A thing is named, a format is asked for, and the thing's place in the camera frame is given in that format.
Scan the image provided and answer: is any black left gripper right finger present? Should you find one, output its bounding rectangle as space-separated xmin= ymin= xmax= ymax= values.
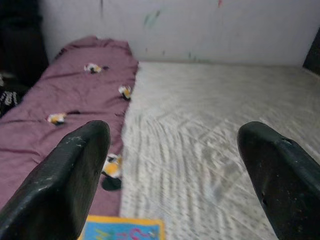
xmin=236 ymin=121 xmax=320 ymax=240

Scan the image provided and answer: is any mauve bed blanket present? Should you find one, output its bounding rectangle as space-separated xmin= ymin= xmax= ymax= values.
xmin=0 ymin=35 xmax=140 ymax=218

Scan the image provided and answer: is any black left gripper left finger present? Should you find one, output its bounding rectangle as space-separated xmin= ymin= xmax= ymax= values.
xmin=0 ymin=120 xmax=111 ymax=240

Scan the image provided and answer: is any white quilted mattress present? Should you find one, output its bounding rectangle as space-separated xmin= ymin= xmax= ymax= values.
xmin=119 ymin=61 xmax=320 ymax=240

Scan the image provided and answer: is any yellow framed blue picture board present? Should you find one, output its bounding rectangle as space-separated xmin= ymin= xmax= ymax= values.
xmin=79 ymin=215 xmax=166 ymax=240

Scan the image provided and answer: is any black white patterned fabric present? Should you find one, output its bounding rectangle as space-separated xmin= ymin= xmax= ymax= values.
xmin=0 ymin=72 xmax=26 ymax=118

